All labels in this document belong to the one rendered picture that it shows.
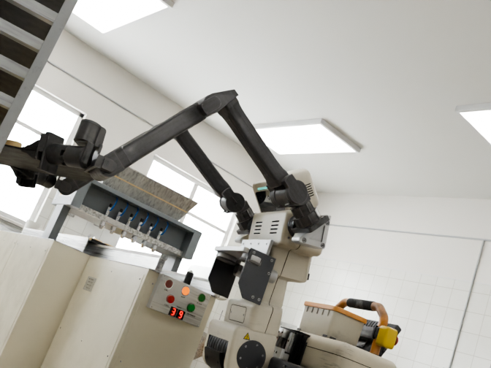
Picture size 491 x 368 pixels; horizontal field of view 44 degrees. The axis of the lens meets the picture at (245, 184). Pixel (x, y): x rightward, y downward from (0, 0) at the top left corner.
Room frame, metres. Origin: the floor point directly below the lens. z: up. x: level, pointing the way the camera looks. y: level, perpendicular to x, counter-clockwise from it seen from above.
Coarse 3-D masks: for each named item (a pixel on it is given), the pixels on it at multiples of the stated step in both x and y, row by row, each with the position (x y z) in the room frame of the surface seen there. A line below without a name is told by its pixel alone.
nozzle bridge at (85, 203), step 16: (80, 192) 2.89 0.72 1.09; (96, 192) 3.01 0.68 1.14; (112, 192) 2.96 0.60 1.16; (64, 208) 2.97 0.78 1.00; (80, 208) 2.94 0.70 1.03; (96, 208) 3.03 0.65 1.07; (128, 208) 3.11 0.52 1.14; (144, 208) 3.06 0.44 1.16; (48, 224) 3.05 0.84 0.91; (96, 224) 3.28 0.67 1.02; (112, 224) 3.03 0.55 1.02; (144, 224) 3.16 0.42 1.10; (160, 224) 3.21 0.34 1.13; (176, 224) 3.16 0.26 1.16; (160, 240) 3.22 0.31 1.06; (176, 240) 3.27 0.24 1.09; (192, 240) 3.22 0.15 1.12; (176, 256) 3.31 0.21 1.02; (192, 256) 3.24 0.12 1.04
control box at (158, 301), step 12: (168, 276) 2.39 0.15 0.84; (156, 288) 2.38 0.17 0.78; (168, 288) 2.40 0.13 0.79; (180, 288) 2.42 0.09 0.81; (192, 288) 2.45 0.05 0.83; (156, 300) 2.38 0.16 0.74; (180, 300) 2.43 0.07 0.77; (192, 300) 2.46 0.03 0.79; (168, 312) 2.42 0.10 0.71; (192, 312) 2.47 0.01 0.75; (204, 312) 2.49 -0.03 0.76; (192, 324) 2.48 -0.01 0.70
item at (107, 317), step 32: (96, 256) 2.89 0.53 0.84; (96, 288) 2.74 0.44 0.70; (128, 288) 2.47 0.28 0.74; (64, 320) 2.93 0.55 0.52; (96, 320) 2.62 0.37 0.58; (128, 320) 2.38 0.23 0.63; (160, 320) 2.44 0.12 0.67; (64, 352) 2.79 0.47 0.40; (96, 352) 2.51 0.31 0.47; (128, 352) 2.40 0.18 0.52; (160, 352) 2.47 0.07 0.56; (192, 352) 2.54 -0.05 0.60
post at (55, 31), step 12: (72, 0) 1.53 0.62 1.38; (60, 12) 1.52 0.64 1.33; (60, 24) 1.53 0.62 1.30; (48, 36) 1.52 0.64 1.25; (48, 48) 1.53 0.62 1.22; (36, 60) 1.52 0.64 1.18; (36, 72) 1.53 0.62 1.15; (24, 84) 1.52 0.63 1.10; (24, 96) 1.53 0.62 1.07; (12, 108) 1.52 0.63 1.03; (12, 120) 1.53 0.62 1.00; (0, 132) 1.52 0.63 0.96; (0, 144) 1.53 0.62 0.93
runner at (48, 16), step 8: (8, 0) 1.52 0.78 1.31; (16, 0) 1.51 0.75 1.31; (24, 0) 1.52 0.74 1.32; (32, 0) 1.52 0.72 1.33; (24, 8) 1.53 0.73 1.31; (32, 8) 1.53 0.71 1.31; (40, 8) 1.53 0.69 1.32; (48, 8) 1.54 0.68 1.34; (40, 16) 1.54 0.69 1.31; (48, 16) 1.54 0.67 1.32; (56, 16) 1.55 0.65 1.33
